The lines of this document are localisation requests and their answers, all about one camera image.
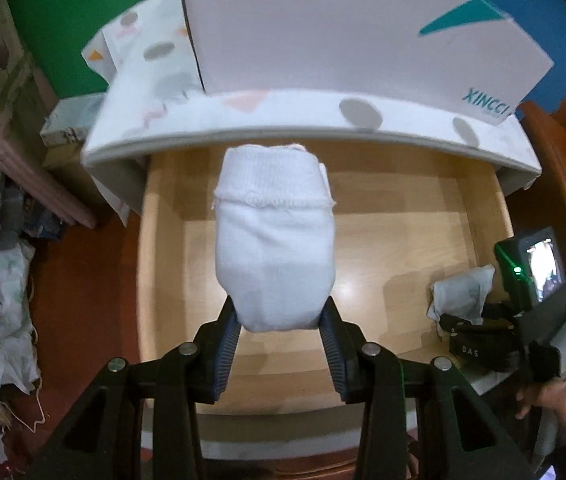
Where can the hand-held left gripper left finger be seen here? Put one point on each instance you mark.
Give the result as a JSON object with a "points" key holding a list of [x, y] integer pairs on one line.
{"points": [[228, 350]]}

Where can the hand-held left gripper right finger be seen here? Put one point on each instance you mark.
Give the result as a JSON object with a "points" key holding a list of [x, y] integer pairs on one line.
{"points": [[335, 355]]}

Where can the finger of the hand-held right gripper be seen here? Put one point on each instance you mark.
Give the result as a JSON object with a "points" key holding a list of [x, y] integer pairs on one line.
{"points": [[468, 324]]}

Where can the light blue underwear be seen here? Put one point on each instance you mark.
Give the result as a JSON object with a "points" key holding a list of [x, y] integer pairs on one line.
{"points": [[458, 290]]}

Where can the white underwear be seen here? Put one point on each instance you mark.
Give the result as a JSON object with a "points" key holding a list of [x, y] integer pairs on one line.
{"points": [[273, 260]]}

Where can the wooden drawer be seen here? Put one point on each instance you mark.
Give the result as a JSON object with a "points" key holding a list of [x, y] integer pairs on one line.
{"points": [[388, 210]]}

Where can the small patterned box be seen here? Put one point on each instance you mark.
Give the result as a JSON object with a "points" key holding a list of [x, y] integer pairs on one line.
{"points": [[68, 120]]}

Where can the blue foam mat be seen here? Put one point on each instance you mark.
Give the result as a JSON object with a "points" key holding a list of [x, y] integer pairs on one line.
{"points": [[538, 5]]}

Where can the white box with teal print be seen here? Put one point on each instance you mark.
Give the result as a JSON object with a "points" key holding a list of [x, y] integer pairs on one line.
{"points": [[338, 25]]}

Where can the green foam mat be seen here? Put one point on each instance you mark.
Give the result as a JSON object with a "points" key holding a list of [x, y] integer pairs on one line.
{"points": [[88, 25]]}

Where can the brown wooden furniture frame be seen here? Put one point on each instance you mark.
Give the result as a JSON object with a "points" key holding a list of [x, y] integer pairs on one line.
{"points": [[563, 170]]}

